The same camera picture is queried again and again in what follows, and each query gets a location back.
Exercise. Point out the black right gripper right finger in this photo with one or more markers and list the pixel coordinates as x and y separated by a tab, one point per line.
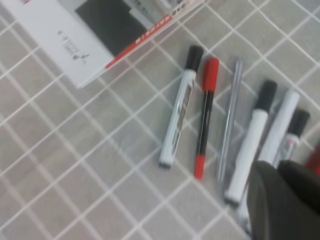
303	182

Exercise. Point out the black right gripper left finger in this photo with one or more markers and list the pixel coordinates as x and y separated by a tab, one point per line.
275	212

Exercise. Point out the grey pen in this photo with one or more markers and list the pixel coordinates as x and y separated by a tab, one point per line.
230	118

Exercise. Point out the red gel pen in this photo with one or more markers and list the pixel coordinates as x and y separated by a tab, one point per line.
313	163

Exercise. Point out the all white marker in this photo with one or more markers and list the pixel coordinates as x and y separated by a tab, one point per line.
279	127

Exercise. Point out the white marker black cap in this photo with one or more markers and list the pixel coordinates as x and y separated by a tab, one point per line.
251	141

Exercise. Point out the grey label marker black cap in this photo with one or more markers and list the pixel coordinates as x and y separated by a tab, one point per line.
292	138

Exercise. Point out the black cap whiteboard marker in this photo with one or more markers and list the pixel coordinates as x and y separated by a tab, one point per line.
171	140

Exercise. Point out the red black double-ended marker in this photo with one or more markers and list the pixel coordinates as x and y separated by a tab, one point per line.
208	86

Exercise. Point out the robot brochure magazine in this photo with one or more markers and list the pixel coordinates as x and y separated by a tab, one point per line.
87	37

